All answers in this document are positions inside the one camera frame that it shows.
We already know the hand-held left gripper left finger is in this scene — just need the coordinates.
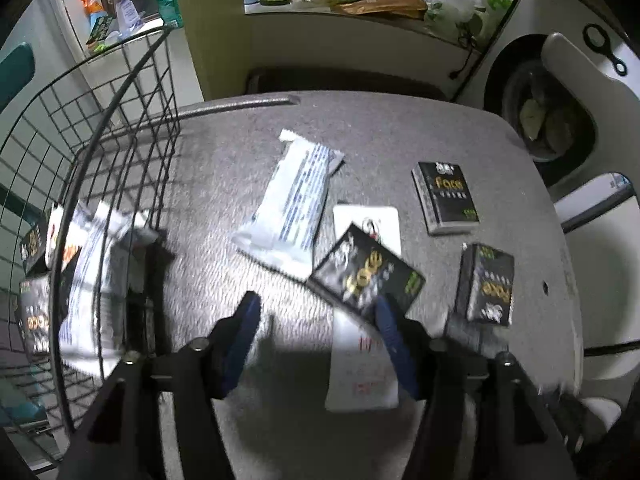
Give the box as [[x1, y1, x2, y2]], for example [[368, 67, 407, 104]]
[[57, 290, 263, 480]]

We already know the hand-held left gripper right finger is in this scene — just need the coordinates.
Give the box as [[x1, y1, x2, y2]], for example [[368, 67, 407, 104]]
[[372, 294, 576, 480]]

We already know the white packet with red print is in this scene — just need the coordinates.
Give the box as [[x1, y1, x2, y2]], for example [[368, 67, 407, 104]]
[[325, 310, 401, 413]]

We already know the black tissue packet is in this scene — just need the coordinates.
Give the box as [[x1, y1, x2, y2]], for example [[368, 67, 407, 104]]
[[307, 222, 427, 318], [456, 242, 516, 327], [19, 205, 63, 276], [15, 275, 53, 356], [411, 161, 480, 236]]

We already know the small white sachet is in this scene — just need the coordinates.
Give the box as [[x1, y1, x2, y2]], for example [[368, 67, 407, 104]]
[[332, 204, 402, 261]]

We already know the white blue-printed packet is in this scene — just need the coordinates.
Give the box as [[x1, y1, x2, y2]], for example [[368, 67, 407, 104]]
[[231, 129, 346, 281]]

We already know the large white wipes packet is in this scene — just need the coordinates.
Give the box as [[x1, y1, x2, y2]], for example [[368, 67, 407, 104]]
[[57, 200, 161, 361]]

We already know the white packet with orange print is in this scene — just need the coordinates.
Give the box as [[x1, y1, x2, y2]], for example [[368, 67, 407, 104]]
[[45, 202, 96, 271]]

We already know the black wire basket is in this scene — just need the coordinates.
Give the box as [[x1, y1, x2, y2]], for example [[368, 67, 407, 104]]
[[0, 25, 181, 441]]

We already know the grey chair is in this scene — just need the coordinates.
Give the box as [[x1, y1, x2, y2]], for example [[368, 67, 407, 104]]
[[542, 32, 640, 431]]

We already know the green and black box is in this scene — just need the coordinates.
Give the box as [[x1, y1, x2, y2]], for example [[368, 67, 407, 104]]
[[85, 15, 118, 53]]

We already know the brown paper bag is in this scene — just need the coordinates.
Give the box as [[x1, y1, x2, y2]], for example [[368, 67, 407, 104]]
[[335, 0, 431, 18]]

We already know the white plastic bag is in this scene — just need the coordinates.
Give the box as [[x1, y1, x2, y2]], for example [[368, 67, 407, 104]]
[[410, 0, 513, 51]]

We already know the teal chair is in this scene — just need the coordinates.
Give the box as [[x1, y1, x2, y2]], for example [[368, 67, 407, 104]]
[[0, 42, 36, 111]]

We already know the clear spray bottle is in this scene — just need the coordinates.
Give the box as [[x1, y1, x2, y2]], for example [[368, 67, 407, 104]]
[[107, 0, 143, 31]]

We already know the black bottle opener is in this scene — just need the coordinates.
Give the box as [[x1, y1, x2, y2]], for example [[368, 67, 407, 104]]
[[582, 24, 628, 77]]

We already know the white washing machine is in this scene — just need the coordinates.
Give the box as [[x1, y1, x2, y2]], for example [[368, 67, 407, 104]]
[[455, 0, 640, 201]]

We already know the black power cord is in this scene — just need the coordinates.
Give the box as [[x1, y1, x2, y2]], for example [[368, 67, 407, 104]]
[[450, 25, 481, 81]]

